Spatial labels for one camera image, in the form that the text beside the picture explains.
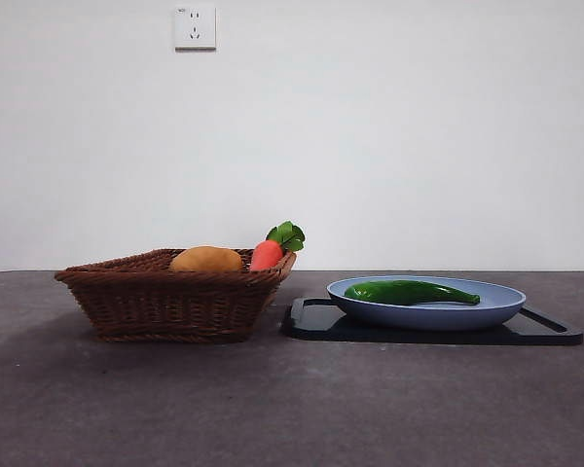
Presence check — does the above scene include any green pepper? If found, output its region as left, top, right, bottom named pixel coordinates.
left=344, top=279, right=482, bottom=308

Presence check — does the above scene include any blue round plate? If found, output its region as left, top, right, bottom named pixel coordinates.
left=326, top=274, right=528, bottom=333

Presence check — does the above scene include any orange carrot with green leaves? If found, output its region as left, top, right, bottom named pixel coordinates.
left=249, top=220, right=307, bottom=272

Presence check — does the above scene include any yellow-brown potato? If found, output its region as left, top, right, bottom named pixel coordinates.
left=169, top=245, right=244, bottom=273

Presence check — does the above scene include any black rectangular tray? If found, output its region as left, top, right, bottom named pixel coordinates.
left=281, top=296, right=584, bottom=347

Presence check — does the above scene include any brown wicker basket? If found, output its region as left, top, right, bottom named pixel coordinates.
left=54, top=247, right=299, bottom=344

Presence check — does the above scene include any white wall socket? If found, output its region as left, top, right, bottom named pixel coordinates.
left=174, top=4, right=218, bottom=52

